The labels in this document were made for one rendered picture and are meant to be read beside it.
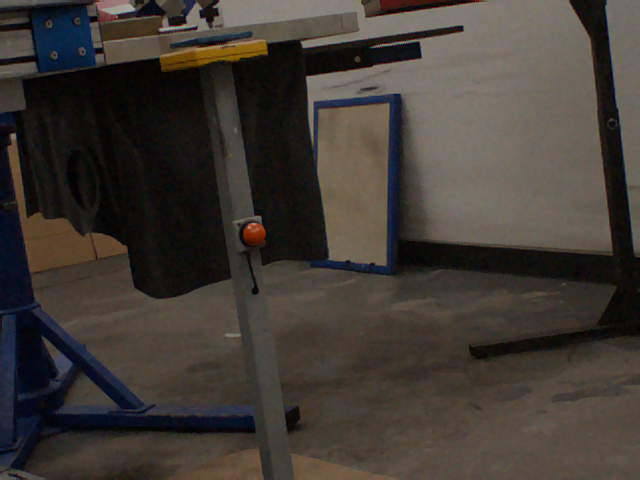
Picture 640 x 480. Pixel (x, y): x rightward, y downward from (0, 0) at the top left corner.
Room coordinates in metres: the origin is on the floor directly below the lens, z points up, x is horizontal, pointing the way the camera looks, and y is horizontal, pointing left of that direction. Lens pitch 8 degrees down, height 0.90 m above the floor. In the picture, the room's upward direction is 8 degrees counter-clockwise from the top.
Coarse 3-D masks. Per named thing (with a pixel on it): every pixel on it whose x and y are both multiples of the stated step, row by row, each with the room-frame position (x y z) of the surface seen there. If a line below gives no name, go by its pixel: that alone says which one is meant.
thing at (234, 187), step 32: (192, 64) 1.91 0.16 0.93; (224, 64) 1.97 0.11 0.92; (224, 96) 1.97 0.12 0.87; (224, 128) 1.96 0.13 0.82; (224, 160) 1.96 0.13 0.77; (224, 192) 1.97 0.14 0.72; (224, 224) 1.99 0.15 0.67; (256, 256) 1.97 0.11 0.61; (256, 320) 1.97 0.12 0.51; (256, 352) 1.96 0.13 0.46; (256, 384) 1.97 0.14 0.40; (256, 416) 1.98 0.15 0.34; (288, 448) 1.98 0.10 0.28
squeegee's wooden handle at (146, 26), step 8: (152, 16) 2.78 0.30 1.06; (160, 16) 2.79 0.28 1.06; (104, 24) 2.71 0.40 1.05; (112, 24) 2.72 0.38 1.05; (120, 24) 2.73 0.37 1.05; (128, 24) 2.74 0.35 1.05; (136, 24) 2.75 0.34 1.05; (144, 24) 2.77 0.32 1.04; (152, 24) 2.78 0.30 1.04; (160, 24) 2.79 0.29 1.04; (104, 32) 2.71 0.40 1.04; (112, 32) 2.72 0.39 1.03; (120, 32) 2.73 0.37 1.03; (128, 32) 2.74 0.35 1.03; (136, 32) 2.75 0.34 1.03; (144, 32) 2.76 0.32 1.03; (152, 32) 2.77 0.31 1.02; (104, 40) 2.71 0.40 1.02; (112, 40) 2.72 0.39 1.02
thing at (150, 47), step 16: (320, 16) 2.31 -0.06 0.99; (336, 16) 2.32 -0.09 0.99; (352, 16) 2.34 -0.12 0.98; (192, 32) 2.16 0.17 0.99; (208, 32) 2.18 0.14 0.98; (224, 32) 2.20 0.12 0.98; (256, 32) 2.23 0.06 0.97; (272, 32) 2.25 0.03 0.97; (288, 32) 2.27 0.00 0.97; (304, 32) 2.28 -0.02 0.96; (320, 32) 2.30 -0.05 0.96; (336, 32) 2.32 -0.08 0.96; (112, 48) 2.08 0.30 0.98; (128, 48) 2.10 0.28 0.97; (144, 48) 2.11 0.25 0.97; (160, 48) 2.13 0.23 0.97; (176, 48) 2.14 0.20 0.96; (192, 48) 2.16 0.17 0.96; (112, 64) 2.09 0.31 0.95
